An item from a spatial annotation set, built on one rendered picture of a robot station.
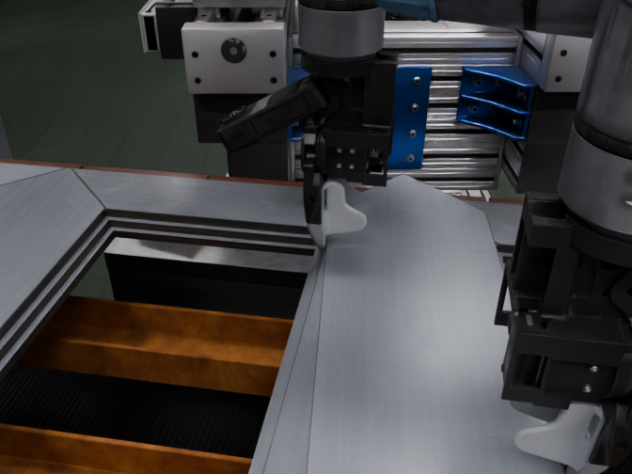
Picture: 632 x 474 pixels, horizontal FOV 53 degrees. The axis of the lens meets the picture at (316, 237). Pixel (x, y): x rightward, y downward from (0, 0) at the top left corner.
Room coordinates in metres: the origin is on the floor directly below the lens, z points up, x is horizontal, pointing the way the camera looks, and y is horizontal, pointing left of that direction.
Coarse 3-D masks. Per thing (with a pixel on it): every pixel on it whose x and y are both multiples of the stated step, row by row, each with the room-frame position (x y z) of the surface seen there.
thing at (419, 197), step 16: (368, 192) 0.68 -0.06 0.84; (384, 192) 0.68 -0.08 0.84; (400, 192) 0.68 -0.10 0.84; (416, 192) 0.68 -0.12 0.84; (432, 192) 0.68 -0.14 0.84; (384, 208) 0.64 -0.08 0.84; (400, 208) 0.64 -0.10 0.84; (416, 208) 0.64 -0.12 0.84; (432, 208) 0.64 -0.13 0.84; (448, 208) 0.64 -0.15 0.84; (464, 208) 0.64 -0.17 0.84
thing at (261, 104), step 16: (304, 80) 0.58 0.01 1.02; (320, 80) 0.56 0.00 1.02; (272, 96) 0.58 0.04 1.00; (288, 96) 0.55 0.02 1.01; (304, 96) 0.55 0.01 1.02; (320, 96) 0.55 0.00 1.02; (240, 112) 0.57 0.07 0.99; (256, 112) 0.56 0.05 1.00; (272, 112) 0.55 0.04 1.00; (288, 112) 0.55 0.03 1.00; (304, 112) 0.55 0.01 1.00; (224, 128) 0.56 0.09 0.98; (240, 128) 0.56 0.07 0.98; (256, 128) 0.55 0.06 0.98; (272, 128) 0.55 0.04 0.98; (224, 144) 0.56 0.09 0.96; (240, 144) 0.56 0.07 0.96
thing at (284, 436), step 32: (96, 224) 0.62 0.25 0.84; (128, 224) 0.63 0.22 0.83; (160, 224) 0.62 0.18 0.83; (192, 224) 0.62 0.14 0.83; (224, 224) 0.62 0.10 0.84; (256, 224) 0.61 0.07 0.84; (64, 256) 0.55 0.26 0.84; (96, 256) 0.58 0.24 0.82; (320, 256) 0.56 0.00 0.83; (512, 256) 0.56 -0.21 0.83; (64, 288) 0.52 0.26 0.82; (320, 288) 0.49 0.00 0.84; (32, 320) 0.46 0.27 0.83; (0, 352) 0.41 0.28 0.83; (288, 352) 0.42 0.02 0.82; (288, 384) 0.37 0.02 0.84; (288, 416) 0.33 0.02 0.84; (256, 448) 0.32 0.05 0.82; (288, 448) 0.30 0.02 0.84
